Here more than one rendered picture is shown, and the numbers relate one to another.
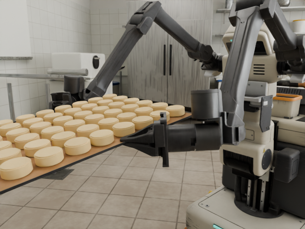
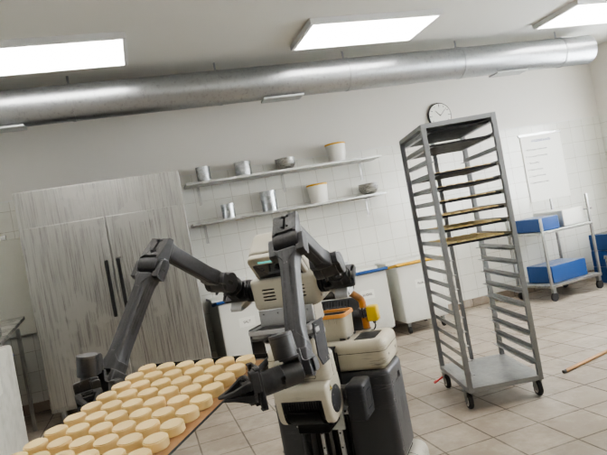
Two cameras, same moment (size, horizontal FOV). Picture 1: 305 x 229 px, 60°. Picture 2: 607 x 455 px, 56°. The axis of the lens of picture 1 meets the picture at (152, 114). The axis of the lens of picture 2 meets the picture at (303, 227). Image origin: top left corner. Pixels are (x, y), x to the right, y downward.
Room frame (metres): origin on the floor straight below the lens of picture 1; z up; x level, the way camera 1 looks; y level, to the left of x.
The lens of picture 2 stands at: (-0.72, 0.39, 1.31)
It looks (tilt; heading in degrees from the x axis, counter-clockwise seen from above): 0 degrees down; 334
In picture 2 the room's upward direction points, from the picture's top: 10 degrees counter-clockwise
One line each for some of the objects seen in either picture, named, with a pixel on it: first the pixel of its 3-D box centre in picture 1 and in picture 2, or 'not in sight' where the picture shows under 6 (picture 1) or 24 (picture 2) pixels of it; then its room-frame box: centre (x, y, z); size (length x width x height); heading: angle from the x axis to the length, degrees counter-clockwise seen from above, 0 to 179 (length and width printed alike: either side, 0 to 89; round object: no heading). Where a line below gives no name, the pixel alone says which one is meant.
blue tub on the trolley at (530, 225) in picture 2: not in sight; (536, 224); (4.07, -4.95, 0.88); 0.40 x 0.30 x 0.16; 174
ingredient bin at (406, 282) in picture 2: not in sight; (413, 292); (4.50, -3.35, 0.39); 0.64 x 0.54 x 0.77; 168
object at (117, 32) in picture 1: (123, 51); (11, 285); (5.52, 0.58, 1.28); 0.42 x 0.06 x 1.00; 80
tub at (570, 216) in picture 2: not in sight; (558, 218); (4.07, -5.33, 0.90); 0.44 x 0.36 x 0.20; 179
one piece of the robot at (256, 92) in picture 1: (240, 103); (288, 336); (1.23, -0.42, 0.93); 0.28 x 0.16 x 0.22; 43
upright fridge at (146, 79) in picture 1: (170, 64); (120, 292); (4.89, -0.32, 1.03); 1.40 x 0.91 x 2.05; 80
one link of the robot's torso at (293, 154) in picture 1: (260, 162); (330, 406); (1.27, -0.55, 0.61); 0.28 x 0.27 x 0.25; 43
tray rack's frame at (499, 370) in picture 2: not in sight; (466, 256); (2.27, -2.24, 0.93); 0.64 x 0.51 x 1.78; 156
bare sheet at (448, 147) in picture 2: not in sight; (446, 148); (2.28, -2.24, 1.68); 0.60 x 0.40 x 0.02; 156
